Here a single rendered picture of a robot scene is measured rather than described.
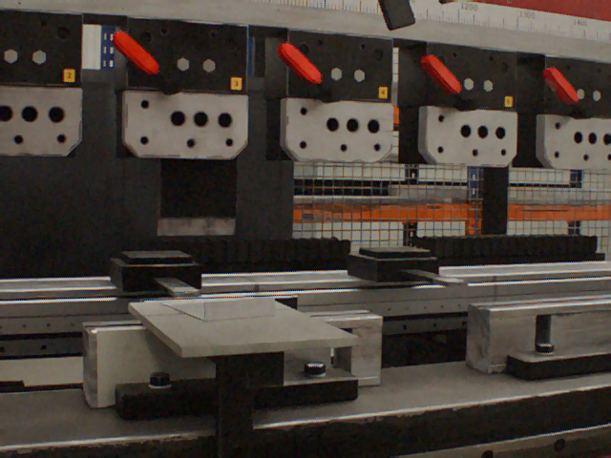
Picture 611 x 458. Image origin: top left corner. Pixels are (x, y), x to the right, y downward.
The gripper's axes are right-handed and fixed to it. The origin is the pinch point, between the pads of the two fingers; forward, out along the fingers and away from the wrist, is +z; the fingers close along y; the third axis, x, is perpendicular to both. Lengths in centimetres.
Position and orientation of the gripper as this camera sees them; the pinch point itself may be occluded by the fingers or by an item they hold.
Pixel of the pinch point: (424, 5)
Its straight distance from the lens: 80.6
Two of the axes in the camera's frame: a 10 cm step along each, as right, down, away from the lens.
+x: 8.6, -3.3, 3.9
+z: 3.2, 9.4, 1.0
